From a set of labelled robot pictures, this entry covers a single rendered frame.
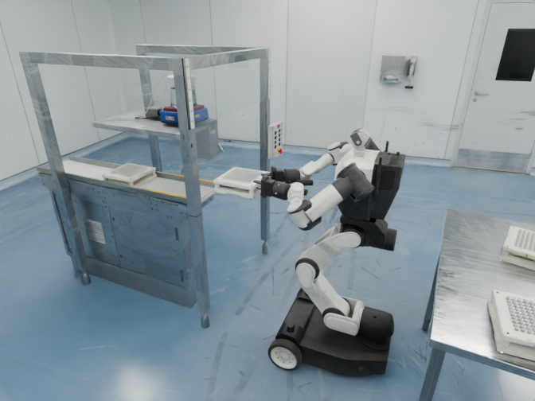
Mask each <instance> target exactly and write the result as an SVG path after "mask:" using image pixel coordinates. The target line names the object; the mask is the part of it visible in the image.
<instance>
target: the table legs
mask: <svg viewBox="0 0 535 401"><path fill-rule="evenodd" d="M438 266H439V259H438V263H437V266H436V269H435V276H434V279H433V283H432V288H431V292H430V296H429V299H428V305H427V309H426V312H425V316H424V323H423V327H422V329H423V330H424V331H428V328H429V325H430V322H431V319H432V311H433V304H434V297H435V285H436V279H437V273H438ZM445 354H446V352H444V351H442V350H439V349H437V348H432V354H431V356H430V360H429V363H428V368H427V371H426V375H425V378H424V383H423V387H422V390H421V393H420V398H419V401H432V399H433V395H434V393H435V388H436V384H437V382H438V378H439V374H440V371H441V368H442V365H443V360H444V357H445Z"/></svg>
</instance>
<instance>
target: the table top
mask: <svg viewBox="0 0 535 401"><path fill-rule="evenodd" d="M510 226H514V227H518V228H523V229H526V230H530V231H533V232H535V224H528V223H523V222H519V221H514V220H506V219H502V218H497V217H492V216H484V215H480V214H475V213H471V212H463V211H458V210H454V209H449V208H446V212H445V217H444V223H443V235H442V242H441V248H440V254H439V266H438V273H437V279H436V285H435V297H434V304H433V311H432V322H431V328H430V335H429V342H428V346H430V347H433V348H437V349H439V350H442V351H444V352H449V353H451V354H454V355H456V356H461V357H464V358H467V359H469V360H473V361H476V362H479V363H481V364H485V365H488V366H491V367H493V368H498V369H501V370H503V371H506V372H510V373H513V374H515V375H518V376H522V377H525V378H527V379H530V380H535V361H534V360H528V359H525V358H522V357H519V356H513V355H510V354H506V353H500V352H498V351H497V349H496V343H495V339H494V327H493V323H492V320H491V317H490V313H489V309H488V307H487V302H488V300H489V299H491V291H492V290H499V291H503V292H507V293H511V294H518V295H522V296H526V297H530V298H535V271H533V270H530V269H528V268H524V267H520V266H518V265H514V264H512V263H508V262H503V261H500V260H499V256H500V254H501V252H502V247H503V244H504V242H505V240H506V236H507V233H508V231H509V229H510Z"/></svg>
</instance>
